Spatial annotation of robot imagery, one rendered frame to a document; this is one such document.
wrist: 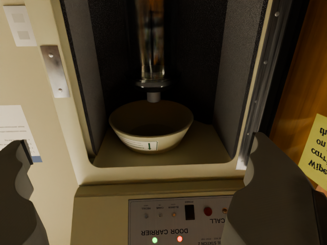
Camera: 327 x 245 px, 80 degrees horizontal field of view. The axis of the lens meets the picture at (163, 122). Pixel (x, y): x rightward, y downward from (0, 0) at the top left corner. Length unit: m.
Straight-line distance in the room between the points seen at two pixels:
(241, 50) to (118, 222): 0.35
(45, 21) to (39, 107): 0.61
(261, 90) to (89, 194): 0.33
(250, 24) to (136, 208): 0.34
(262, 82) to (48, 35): 0.30
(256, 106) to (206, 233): 0.23
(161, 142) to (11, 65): 0.64
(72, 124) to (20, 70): 0.54
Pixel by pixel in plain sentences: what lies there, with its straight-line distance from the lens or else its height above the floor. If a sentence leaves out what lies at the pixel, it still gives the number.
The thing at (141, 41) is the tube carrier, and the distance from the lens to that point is 0.34.
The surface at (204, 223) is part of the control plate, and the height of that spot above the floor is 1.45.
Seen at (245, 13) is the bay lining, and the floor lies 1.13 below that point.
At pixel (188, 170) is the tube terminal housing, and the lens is 0.38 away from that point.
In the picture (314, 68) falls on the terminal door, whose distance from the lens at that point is 0.27.
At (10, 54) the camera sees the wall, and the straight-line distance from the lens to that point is 0.85.
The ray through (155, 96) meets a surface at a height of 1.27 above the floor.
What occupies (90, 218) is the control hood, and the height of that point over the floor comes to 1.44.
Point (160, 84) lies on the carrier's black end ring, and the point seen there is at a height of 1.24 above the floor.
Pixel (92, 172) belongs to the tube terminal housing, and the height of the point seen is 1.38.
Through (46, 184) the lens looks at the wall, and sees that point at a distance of 1.12.
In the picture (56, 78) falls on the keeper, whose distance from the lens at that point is 0.31.
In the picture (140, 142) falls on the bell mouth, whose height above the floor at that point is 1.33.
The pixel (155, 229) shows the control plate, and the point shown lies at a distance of 0.38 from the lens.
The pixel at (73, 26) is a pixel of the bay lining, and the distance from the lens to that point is 0.34.
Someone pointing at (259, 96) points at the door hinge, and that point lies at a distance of 0.33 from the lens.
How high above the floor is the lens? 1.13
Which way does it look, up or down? 29 degrees up
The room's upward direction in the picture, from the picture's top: 180 degrees clockwise
